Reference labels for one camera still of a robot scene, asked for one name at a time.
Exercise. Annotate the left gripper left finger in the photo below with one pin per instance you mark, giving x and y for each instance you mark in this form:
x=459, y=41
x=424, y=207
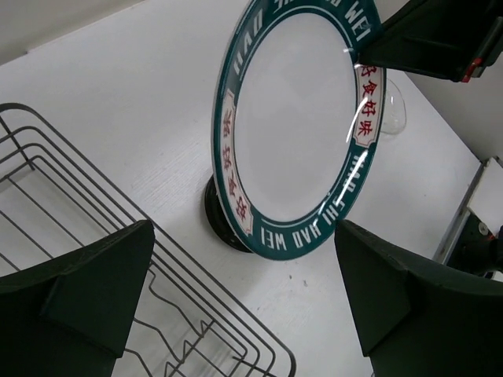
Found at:
x=72, y=315

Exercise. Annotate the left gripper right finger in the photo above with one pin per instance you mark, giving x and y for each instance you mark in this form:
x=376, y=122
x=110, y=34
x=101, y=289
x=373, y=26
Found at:
x=414, y=316

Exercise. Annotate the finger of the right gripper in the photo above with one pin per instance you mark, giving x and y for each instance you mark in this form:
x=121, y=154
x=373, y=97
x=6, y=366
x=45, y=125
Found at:
x=449, y=40

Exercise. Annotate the white plate dark rim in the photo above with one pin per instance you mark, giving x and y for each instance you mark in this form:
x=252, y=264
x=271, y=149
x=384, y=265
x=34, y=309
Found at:
x=296, y=121

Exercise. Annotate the black plate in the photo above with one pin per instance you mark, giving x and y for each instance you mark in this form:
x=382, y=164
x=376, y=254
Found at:
x=217, y=218

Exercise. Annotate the aluminium rail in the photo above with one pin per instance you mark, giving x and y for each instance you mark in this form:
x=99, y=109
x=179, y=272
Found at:
x=483, y=199

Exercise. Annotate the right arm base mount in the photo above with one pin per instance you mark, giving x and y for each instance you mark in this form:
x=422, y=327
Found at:
x=473, y=248

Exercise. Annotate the grey wire dish rack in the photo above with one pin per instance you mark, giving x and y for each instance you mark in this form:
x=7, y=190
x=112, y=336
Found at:
x=54, y=201

